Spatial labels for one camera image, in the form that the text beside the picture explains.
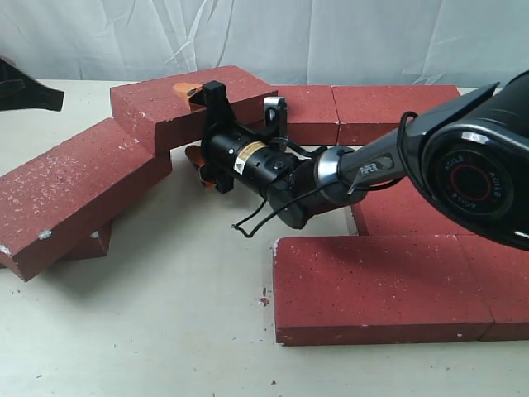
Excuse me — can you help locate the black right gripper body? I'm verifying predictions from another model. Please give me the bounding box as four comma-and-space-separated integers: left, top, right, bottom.
201, 81, 306, 194

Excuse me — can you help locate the red brick with white scuffs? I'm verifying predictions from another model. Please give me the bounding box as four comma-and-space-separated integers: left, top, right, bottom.
1, 118, 172, 281

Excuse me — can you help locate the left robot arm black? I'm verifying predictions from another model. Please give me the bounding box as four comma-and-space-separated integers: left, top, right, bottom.
1, 57, 64, 112

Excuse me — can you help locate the right robot arm black grey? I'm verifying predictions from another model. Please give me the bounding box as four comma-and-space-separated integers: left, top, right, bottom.
174, 74, 528, 250

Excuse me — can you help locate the red brick back row left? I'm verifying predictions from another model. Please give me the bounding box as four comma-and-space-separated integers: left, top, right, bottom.
247, 85, 341, 146

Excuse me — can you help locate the red brick row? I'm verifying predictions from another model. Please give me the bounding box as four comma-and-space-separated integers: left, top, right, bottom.
332, 84, 460, 146
247, 85, 341, 146

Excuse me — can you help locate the red brick underneath stack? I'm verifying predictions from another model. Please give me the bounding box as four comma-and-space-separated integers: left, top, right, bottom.
59, 221, 112, 261

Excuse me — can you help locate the red brick back row right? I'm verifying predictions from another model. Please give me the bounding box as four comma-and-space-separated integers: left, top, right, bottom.
332, 84, 460, 146

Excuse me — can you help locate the white wrinkled backdrop cloth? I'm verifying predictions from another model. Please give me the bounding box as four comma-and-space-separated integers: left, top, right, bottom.
1, 1, 528, 87

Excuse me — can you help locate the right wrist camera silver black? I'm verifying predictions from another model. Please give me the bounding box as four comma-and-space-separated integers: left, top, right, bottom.
263, 96, 288, 139

